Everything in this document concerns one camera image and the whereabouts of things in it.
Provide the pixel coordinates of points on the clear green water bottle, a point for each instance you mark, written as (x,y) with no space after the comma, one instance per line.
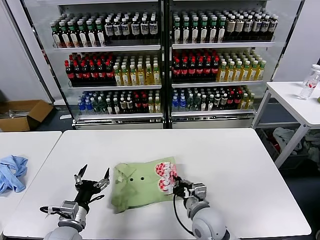
(197,103)
(94,106)
(190,103)
(101,106)

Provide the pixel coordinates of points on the light green polo shirt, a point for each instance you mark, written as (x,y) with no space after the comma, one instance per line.
(140,190)

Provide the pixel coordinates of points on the clear plastic packet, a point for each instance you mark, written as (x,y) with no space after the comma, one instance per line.
(17,113)

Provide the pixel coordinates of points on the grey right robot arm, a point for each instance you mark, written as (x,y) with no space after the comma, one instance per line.
(210,222)

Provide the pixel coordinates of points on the dark laundry basket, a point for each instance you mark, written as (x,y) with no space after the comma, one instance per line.
(266,143)

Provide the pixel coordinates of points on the white-label dark drink bottle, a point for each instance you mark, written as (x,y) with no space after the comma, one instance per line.
(210,102)
(203,103)

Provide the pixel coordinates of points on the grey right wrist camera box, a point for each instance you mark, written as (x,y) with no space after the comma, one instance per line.
(199,190)

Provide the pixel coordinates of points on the crumpled pale green garment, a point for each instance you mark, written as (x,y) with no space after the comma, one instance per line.
(312,151)

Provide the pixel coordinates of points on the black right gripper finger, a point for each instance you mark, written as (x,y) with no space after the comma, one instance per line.
(176,191)
(178,180)

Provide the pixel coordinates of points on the white side table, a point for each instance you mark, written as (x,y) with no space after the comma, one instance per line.
(287,97)

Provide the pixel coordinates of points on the open cardboard box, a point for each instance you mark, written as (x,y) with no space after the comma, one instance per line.
(15,123)

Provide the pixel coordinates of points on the small white floor object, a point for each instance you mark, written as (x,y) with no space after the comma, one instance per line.
(65,116)

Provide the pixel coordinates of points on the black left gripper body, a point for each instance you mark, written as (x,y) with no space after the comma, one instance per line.
(86,190)

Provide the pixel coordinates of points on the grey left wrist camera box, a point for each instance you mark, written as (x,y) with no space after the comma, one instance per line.
(68,208)

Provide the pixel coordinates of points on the crumpled light blue garment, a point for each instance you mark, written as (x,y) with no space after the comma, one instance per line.
(12,175)

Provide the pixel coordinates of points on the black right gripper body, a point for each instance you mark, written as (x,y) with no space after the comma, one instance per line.
(185,190)

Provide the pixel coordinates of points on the navy-label dark drink bottle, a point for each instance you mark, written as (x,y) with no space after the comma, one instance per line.
(117,30)
(135,29)
(144,28)
(108,30)
(125,29)
(153,28)

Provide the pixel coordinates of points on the clear red-label water bottle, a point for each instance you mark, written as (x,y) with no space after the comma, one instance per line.
(306,87)
(318,78)

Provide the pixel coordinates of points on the beige-label dark drink bottle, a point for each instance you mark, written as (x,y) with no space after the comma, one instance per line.
(130,104)
(264,26)
(123,105)
(239,27)
(273,26)
(256,26)
(248,26)
(231,27)

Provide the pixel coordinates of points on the glass-door beverage display cabinet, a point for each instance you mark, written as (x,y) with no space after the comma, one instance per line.
(107,47)
(222,45)

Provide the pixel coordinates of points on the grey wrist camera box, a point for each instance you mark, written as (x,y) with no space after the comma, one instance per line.
(68,208)
(199,190)

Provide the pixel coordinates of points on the crumpled white garment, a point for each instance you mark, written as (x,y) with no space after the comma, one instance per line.
(282,136)

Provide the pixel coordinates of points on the yellow juice bottle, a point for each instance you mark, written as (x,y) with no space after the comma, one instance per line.
(222,73)
(246,73)
(117,78)
(261,72)
(150,105)
(149,77)
(156,76)
(133,77)
(230,73)
(238,73)
(244,101)
(125,77)
(141,77)
(253,72)
(157,104)
(250,100)

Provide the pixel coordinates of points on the white-cap dark drink bottle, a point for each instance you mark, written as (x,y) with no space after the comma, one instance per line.
(116,106)
(109,107)
(224,101)
(217,102)

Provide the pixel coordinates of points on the red-cap cola bottle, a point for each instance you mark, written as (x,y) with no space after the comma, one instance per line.
(237,100)
(230,100)
(85,73)
(215,70)
(207,70)
(93,72)
(176,71)
(199,71)
(69,73)
(137,103)
(77,73)
(101,72)
(144,103)
(192,71)
(184,71)
(109,72)

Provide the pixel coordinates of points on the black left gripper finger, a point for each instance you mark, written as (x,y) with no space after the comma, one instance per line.
(82,172)
(106,176)

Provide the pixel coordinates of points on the green-cap dark tea bottle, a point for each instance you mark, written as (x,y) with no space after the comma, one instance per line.
(177,32)
(185,32)
(100,36)
(221,32)
(213,32)
(56,37)
(65,37)
(194,32)
(83,37)
(204,32)
(92,37)
(74,37)

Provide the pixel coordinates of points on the blue drink bottle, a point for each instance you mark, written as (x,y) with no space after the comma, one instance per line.
(182,104)
(81,106)
(87,106)
(175,104)

